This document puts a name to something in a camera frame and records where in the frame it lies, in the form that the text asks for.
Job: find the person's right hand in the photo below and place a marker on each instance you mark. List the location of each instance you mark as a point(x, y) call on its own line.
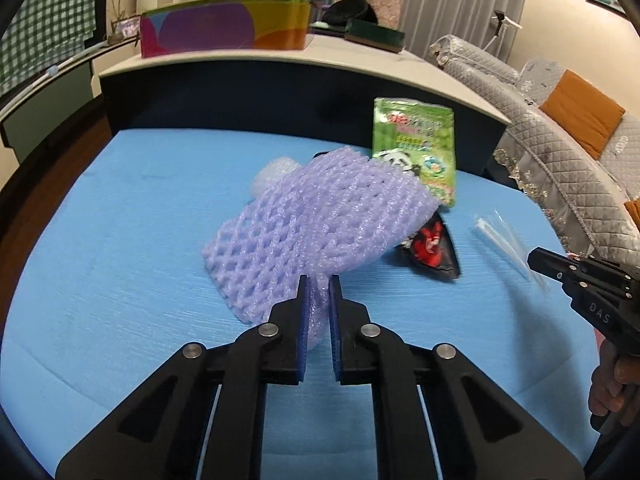
point(612, 385)

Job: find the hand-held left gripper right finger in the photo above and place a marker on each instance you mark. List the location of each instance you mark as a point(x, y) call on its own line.
point(336, 345)

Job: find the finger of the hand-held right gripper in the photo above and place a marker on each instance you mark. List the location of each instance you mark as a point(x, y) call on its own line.
point(550, 265)
point(607, 272)

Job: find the purple foam net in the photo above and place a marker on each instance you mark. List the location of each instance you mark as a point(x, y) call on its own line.
point(325, 210)

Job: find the green snack packet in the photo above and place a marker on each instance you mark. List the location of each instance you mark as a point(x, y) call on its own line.
point(415, 130)

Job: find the potted plant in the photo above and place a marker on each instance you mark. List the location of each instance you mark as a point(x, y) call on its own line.
point(120, 5)

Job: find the black red snack wrapper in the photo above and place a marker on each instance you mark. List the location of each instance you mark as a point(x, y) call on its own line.
point(432, 247)

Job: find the pink floral box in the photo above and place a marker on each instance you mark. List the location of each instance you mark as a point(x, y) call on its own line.
point(385, 5)

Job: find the photo frame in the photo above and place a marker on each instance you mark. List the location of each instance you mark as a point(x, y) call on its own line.
point(126, 27)

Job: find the colourful cardboard box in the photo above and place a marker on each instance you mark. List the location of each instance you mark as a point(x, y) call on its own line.
point(225, 27)

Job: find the grey quilted sofa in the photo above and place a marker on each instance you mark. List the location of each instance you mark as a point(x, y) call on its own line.
point(560, 170)

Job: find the black television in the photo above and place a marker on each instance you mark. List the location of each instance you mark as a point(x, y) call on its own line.
point(101, 0)

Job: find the small orange cushion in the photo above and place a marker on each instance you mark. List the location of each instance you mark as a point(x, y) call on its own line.
point(634, 212)

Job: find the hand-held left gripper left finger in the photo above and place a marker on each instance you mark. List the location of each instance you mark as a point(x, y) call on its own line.
point(301, 340)

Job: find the dark green box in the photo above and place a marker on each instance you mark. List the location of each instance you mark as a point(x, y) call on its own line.
point(375, 35)

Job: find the clear plastic wrapper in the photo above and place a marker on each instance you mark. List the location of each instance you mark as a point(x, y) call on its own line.
point(500, 237)

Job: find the green checked cloth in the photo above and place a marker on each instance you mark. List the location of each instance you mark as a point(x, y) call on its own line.
point(45, 25)

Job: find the black hat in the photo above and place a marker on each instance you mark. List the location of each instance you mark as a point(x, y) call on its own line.
point(350, 12)

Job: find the green television cabinet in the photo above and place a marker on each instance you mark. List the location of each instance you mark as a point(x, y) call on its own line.
point(55, 100)

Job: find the grey patterned pillow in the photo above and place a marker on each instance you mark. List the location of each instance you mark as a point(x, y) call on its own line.
point(540, 80)

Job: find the large orange cushion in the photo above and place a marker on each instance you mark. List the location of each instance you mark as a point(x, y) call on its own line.
point(585, 110)

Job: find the white bubble wrap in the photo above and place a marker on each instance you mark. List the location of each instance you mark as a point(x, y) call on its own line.
point(272, 175)

